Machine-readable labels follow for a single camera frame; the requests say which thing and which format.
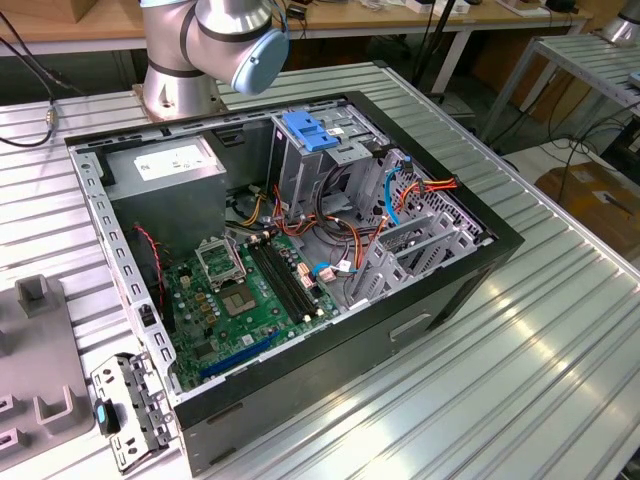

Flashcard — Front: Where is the wooden desk white frame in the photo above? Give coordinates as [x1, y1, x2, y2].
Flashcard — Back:
[0, 0, 594, 96]

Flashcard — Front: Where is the metal slat side table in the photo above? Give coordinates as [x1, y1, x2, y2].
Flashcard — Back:
[492, 33, 640, 146]

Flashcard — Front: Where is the green motherboard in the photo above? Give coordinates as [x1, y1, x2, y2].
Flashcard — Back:
[162, 232, 346, 394]

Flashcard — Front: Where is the multicoloured wire bundle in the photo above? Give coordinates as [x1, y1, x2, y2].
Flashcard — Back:
[267, 183, 389, 274]

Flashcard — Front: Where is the metal slot cover bracket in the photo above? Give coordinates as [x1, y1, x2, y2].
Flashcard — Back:
[88, 351, 177, 475]

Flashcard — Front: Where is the orange red power wire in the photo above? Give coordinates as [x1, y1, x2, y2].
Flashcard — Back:
[397, 174, 460, 211]

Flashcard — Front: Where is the metal socket cover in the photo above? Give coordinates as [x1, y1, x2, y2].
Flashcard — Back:
[193, 237, 249, 292]

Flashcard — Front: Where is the metal disk bay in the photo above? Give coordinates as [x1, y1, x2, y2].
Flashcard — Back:
[344, 207, 494, 314]

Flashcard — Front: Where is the cardboard box with label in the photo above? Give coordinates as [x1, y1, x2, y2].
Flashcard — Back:
[534, 162, 640, 256]

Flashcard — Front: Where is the red black twisted wire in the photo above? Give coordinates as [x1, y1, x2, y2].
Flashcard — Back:
[132, 224, 166, 306]

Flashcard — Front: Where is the yellow black wire bundle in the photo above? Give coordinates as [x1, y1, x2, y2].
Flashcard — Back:
[241, 192, 266, 227]

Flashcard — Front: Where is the black cable metal connector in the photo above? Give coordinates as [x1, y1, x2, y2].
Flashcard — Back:
[0, 9, 86, 148]

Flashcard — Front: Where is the thick black cable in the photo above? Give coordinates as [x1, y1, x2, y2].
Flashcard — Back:
[312, 162, 386, 246]

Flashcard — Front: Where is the CPU socket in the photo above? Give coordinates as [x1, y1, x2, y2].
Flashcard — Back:
[219, 283, 262, 320]

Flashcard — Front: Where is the blue data wire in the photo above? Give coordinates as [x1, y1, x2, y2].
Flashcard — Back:
[310, 155, 412, 277]

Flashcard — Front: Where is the black RAM slot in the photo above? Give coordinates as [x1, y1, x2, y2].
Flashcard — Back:
[255, 241, 307, 321]
[261, 239, 313, 319]
[267, 237, 321, 316]
[249, 243, 301, 324]

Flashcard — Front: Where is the grey power supply box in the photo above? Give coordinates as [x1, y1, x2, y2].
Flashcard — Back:
[102, 134, 229, 261]

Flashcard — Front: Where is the blue plastic drive latch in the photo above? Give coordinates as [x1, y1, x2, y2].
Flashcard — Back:
[281, 111, 342, 155]

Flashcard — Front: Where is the blue expansion slot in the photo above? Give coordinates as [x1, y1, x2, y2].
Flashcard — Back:
[198, 330, 282, 380]

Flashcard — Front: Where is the grey parts rack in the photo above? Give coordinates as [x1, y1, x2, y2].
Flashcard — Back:
[0, 273, 96, 480]

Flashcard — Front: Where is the metal optical drive cage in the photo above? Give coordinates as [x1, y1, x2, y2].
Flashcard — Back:
[266, 98, 392, 236]

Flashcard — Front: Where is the black case fan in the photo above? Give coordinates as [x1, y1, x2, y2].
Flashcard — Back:
[130, 227, 176, 334]

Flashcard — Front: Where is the black open PC case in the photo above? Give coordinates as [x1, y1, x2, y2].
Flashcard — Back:
[63, 89, 526, 479]

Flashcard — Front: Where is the black latch with teal tab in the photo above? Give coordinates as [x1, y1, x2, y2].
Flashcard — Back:
[93, 397, 121, 436]

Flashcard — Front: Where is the black tripod stand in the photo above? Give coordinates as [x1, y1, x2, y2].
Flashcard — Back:
[407, 0, 459, 104]

